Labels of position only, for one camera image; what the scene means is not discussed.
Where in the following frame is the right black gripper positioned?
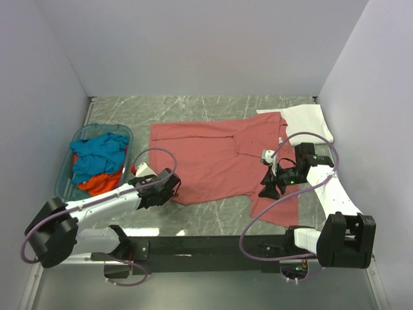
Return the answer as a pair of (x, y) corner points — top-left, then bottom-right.
(258, 161), (307, 200)

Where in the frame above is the salmon pink t shirt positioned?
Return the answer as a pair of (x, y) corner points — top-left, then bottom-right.
(149, 112), (299, 227)

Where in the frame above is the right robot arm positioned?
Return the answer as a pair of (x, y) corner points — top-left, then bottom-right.
(259, 143), (376, 269)

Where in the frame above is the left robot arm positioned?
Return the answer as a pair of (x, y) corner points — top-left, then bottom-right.
(24, 169), (181, 268)

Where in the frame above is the orange t shirt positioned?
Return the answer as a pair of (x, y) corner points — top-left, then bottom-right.
(71, 154), (125, 196)

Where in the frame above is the blue t shirt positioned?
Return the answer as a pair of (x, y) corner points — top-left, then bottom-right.
(69, 132), (129, 185)

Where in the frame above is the black base beam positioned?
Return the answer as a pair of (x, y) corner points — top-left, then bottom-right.
(91, 235), (309, 280)

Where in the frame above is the folded white t shirt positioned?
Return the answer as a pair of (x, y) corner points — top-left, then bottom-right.
(256, 104), (334, 143)

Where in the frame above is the teal plastic basket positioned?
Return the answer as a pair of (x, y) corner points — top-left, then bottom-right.
(54, 123), (134, 202)

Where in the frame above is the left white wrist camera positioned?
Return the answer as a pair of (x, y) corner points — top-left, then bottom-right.
(130, 163), (156, 178)

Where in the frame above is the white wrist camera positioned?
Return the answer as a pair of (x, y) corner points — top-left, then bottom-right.
(261, 150), (277, 175)
(130, 163), (156, 178)

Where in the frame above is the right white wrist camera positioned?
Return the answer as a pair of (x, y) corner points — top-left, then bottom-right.
(261, 150), (277, 175)

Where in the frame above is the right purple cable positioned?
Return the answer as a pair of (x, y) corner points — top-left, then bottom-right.
(239, 131), (339, 284)

